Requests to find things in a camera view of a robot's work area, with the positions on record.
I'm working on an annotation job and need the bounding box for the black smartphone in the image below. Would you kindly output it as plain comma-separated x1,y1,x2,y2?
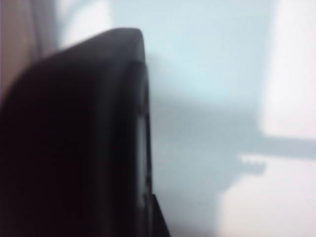
0,27,154,237

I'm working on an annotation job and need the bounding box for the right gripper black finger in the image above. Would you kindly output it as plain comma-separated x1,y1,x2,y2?
149,194,171,237

